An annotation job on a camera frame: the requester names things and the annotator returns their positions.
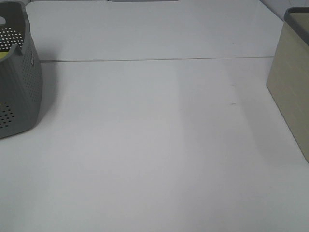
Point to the grey perforated plastic basket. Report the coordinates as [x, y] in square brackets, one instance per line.
[21, 78]

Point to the beige plastic basket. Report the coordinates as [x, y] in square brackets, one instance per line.
[288, 79]

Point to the yellow towel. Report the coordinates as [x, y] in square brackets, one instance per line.
[3, 54]

